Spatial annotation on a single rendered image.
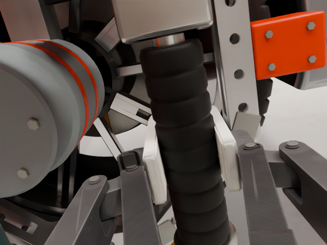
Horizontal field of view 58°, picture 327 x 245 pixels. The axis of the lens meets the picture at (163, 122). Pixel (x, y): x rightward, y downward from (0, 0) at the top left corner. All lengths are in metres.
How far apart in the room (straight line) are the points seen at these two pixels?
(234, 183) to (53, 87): 0.19
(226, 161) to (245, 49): 0.25
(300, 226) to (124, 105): 1.09
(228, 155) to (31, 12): 0.32
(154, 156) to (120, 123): 0.52
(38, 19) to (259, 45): 0.27
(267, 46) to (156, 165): 0.27
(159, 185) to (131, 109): 0.35
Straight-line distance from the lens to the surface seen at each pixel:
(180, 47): 0.15
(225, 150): 0.15
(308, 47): 0.42
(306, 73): 0.59
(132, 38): 0.16
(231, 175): 0.16
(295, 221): 1.46
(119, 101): 0.50
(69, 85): 0.30
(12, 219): 0.58
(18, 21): 0.42
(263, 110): 0.50
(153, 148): 0.16
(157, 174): 0.16
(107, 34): 0.49
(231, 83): 0.39
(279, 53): 0.40
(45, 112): 0.26
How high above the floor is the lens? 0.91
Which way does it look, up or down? 18 degrees down
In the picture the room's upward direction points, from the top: 12 degrees counter-clockwise
